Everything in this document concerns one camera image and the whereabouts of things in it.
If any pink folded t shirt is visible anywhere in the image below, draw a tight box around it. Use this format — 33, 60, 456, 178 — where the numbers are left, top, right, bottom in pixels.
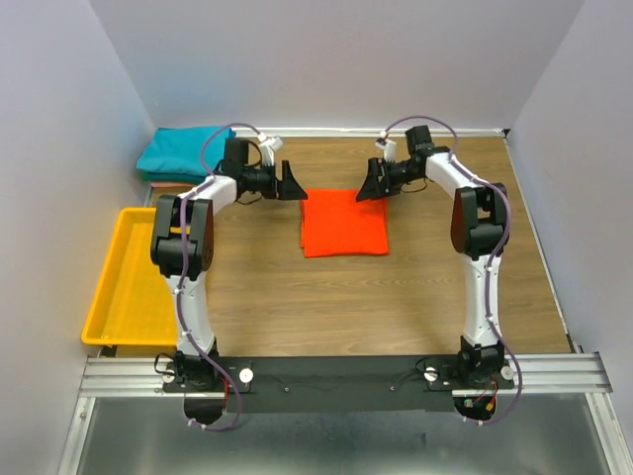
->
149, 181, 196, 189

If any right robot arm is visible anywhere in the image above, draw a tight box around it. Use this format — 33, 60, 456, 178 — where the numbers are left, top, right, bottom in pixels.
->
356, 126, 511, 388

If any aluminium frame rail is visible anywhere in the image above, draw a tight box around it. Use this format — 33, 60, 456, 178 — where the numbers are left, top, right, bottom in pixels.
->
57, 352, 632, 474

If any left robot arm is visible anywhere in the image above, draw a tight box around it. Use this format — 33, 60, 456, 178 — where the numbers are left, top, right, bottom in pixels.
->
150, 134, 308, 392

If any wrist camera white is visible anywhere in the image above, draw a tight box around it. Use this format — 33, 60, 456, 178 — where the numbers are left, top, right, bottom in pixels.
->
375, 131, 397, 162
257, 133, 283, 166

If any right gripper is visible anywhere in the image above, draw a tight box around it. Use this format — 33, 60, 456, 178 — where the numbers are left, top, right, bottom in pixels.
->
354, 157, 420, 203

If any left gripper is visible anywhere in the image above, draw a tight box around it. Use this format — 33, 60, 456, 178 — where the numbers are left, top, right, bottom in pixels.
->
241, 160, 308, 201

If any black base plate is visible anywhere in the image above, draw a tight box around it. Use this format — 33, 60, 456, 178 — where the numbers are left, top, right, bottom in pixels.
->
154, 352, 514, 428

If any orange t shirt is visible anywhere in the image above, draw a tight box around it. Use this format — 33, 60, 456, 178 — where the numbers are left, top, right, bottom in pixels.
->
300, 189, 389, 258

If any white table edge strip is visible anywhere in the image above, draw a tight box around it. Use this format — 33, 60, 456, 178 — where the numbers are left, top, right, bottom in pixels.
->
232, 126, 506, 139

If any teal folded t shirt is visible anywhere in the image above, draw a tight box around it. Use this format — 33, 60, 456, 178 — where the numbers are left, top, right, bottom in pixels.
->
136, 126, 235, 177

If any yellow plastic bin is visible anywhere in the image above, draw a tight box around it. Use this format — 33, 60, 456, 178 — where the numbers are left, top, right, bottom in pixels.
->
81, 207, 192, 353

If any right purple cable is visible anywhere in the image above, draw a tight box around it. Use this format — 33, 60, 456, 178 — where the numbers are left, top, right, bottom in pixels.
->
380, 115, 524, 428

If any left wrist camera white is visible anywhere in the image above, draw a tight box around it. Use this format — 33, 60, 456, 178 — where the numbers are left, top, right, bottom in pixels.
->
257, 133, 283, 166

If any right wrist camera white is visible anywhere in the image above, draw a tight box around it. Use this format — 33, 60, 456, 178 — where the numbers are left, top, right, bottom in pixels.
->
375, 131, 397, 162

